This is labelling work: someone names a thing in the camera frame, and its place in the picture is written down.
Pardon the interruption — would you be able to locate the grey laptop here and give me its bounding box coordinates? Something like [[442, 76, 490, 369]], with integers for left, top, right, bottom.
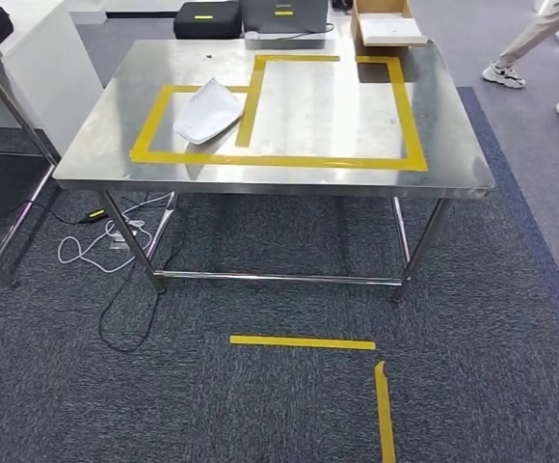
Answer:
[[238, 0, 330, 35]]

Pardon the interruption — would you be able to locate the cardboard box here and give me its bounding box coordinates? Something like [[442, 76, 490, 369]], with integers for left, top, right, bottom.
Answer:
[[350, 0, 418, 47]]

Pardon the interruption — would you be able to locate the yellow tape frame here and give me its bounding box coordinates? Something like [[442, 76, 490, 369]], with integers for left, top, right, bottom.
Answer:
[[129, 54, 428, 173]]

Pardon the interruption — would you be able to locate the white cabinet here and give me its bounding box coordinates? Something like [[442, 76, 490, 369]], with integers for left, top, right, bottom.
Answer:
[[0, 0, 104, 158]]

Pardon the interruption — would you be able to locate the black power adapter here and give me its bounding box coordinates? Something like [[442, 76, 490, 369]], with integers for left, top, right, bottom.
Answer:
[[79, 207, 109, 225]]

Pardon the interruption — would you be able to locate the person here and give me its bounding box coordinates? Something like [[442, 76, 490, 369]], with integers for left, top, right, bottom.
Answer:
[[482, 0, 559, 133]]

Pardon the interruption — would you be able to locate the white looped cable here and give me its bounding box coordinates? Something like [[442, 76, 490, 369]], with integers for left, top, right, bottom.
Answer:
[[57, 191, 175, 275]]

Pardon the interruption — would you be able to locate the steel side table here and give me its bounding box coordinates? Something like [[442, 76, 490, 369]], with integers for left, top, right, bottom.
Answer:
[[0, 41, 61, 286]]

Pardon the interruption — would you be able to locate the black floor cable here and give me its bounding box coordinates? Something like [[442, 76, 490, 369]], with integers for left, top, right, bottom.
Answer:
[[98, 210, 189, 354]]

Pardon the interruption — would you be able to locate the straight yellow floor tape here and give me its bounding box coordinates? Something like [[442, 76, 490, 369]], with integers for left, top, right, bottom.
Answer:
[[229, 334, 376, 352]]

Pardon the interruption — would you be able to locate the white curved plastic part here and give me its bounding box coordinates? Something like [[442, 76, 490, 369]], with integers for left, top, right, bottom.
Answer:
[[172, 77, 246, 147]]

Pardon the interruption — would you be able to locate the bent yellow floor tape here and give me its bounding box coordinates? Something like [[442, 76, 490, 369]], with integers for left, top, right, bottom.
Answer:
[[374, 361, 397, 463]]

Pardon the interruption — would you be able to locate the grey docking box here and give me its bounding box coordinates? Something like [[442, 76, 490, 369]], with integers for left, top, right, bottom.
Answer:
[[244, 30, 329, 50]]

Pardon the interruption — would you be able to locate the stainless steel workbench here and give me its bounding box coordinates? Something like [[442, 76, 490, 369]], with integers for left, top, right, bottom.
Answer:
[[52, 38, 496, 303]]

